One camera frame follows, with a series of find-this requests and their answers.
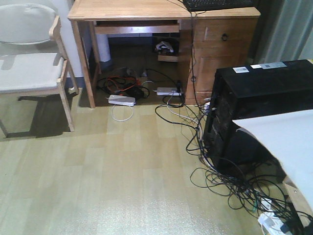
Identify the wooden chair grey cushion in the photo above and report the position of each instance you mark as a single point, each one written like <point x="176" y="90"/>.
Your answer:
<point x="40" y="73"/>

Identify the black computer tower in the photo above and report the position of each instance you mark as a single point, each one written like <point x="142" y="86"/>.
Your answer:
<point x="247" y="92"/>

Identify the white power strip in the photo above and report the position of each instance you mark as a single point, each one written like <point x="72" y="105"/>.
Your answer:
<point x="167" y="91"/>
<point x="121" y="100"/>

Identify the white power strip right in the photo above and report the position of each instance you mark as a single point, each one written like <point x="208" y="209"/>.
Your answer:
<point x="167" y="91"/>

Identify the wooden desk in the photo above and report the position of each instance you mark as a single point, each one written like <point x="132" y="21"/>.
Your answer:
<point x="208" y="40"/>

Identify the wooden box with trash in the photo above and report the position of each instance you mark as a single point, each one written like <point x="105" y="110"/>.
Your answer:
<point x="166" y="49"/>

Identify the white power strip left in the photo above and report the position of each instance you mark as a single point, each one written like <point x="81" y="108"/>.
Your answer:
<point x="121" y="100"/>

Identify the black keyboard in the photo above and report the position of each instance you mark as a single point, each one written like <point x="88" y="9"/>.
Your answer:
<point x="209" y="5"/>

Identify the white paper sheet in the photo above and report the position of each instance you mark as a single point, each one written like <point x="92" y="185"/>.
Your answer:
<point x="289" y="138"/>

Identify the white cylinder bin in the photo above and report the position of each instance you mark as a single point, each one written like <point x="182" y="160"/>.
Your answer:
<point x="103" y="47"/>

